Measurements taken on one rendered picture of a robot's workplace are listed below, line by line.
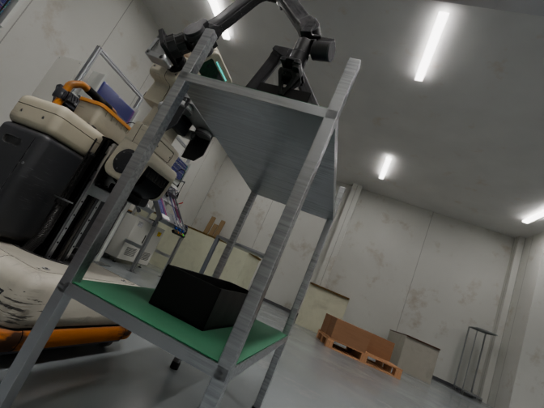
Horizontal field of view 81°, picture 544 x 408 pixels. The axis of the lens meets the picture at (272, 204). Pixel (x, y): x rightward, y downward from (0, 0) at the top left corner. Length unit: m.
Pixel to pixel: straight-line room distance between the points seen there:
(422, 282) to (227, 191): 6.77
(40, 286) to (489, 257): 10.65
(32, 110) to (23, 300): 0.71
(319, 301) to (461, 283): 4.85
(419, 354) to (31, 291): 7.35
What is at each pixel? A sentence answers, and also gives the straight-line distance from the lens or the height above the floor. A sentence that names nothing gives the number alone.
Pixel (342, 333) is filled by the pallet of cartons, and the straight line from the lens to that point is 5.53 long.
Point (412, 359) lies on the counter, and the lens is 7.85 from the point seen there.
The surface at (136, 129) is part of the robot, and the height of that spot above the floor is 0.86.
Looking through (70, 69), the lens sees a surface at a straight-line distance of 3.85.
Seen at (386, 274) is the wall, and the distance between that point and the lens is 10.14.
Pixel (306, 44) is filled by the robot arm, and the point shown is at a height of 1.23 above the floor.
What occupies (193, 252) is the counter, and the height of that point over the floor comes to 0.48.
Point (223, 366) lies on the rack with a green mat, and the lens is 0.69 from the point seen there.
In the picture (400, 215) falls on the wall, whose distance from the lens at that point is 10.57.
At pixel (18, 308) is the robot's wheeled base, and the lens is 1.19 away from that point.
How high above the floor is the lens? 0.52
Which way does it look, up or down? 13 degrees up
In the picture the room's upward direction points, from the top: 24 degrees clockwise
